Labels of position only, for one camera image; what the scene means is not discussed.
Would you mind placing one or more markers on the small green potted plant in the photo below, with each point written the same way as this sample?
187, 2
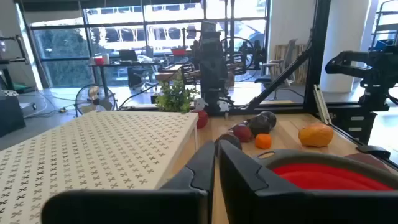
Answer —
175, 98

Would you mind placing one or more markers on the white perforated shelf riser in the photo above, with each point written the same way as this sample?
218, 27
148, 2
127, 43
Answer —
93, 149

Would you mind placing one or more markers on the red bowl on desk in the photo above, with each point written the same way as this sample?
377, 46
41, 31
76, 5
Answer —
178, 51

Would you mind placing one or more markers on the black aluminium table frame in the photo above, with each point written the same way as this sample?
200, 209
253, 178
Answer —
317, 62

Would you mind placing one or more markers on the red colander bowl grey rim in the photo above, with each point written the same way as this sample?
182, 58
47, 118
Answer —
326, 180

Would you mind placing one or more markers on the red yellow apple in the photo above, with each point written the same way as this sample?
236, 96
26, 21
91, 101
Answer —
202, 119

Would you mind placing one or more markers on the black background robot arm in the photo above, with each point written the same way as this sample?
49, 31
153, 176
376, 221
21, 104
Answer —
376, 71

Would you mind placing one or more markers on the wooden slat panel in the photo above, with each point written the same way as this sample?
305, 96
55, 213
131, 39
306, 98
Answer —
300, 62

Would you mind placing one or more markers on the round floor fan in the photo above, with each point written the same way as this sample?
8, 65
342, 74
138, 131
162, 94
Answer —
93, 99

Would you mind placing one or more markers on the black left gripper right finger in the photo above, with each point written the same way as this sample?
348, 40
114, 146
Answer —
280, 208

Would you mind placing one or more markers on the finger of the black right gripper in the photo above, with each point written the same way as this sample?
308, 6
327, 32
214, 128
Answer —
200, 104
224, 108

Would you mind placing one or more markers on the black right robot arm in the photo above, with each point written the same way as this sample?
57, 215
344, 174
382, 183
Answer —
213, 62

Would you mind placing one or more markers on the dark avocado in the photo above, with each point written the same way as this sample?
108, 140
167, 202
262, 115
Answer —
270, 117
257, 127

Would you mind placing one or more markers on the small dark red apple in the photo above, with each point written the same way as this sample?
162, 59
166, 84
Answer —
242, 133

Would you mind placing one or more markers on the black box white labels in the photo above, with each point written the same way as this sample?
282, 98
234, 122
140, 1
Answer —
345, 124

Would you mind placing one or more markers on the small black table bracket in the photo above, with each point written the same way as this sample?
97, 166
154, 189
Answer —
373, 151

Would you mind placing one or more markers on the black laptop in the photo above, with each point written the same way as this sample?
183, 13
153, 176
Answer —
128, 55

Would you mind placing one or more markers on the silver aluminium bar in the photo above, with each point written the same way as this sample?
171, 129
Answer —
322, 104

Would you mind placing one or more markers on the orange yellow mango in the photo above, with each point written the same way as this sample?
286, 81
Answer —
315, 136

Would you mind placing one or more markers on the dark purple plum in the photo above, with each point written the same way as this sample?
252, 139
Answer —
231, 140

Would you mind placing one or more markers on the grey white office chair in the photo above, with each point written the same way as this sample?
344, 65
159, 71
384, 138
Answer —
280, 67

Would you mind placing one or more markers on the black round wheel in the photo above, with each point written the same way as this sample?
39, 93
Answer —
237, 51

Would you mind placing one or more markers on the small orange tangerine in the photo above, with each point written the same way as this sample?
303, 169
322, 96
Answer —
263, 141

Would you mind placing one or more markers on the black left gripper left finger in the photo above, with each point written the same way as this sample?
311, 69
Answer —
130, 208

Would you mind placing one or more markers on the dark storage box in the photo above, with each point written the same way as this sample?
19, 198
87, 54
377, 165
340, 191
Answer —
11, 115

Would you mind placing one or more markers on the black metal rack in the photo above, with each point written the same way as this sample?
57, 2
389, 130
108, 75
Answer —
9, 60

